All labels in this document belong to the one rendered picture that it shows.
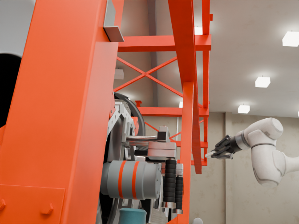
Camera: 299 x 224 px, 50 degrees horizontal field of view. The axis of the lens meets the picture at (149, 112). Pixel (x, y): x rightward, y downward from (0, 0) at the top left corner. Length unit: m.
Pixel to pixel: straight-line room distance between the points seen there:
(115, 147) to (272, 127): 0.66
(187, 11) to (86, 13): 3.05
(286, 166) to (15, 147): 1.07
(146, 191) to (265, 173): 0.50
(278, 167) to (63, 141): 0.98
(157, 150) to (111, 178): 0.23
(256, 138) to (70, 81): 0.97
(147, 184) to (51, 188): 0.60
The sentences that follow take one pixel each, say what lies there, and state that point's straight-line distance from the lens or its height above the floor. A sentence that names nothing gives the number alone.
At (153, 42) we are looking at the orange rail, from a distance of 4.88.
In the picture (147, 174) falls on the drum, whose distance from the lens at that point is 1.15.
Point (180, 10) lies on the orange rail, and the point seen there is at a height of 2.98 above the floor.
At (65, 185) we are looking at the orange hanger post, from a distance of 0.59.
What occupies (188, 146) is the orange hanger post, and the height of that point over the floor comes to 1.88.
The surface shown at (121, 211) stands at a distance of 1.06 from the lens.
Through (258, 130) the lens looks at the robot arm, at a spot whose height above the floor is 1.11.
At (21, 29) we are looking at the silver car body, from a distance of 1.44.
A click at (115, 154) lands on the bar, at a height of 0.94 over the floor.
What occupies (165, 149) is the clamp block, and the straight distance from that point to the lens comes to 1.02.
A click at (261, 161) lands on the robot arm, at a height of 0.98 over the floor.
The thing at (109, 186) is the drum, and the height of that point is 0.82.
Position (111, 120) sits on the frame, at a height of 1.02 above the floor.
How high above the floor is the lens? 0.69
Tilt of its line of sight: 20 degrees up
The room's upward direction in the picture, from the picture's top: 5 degrees clockwise
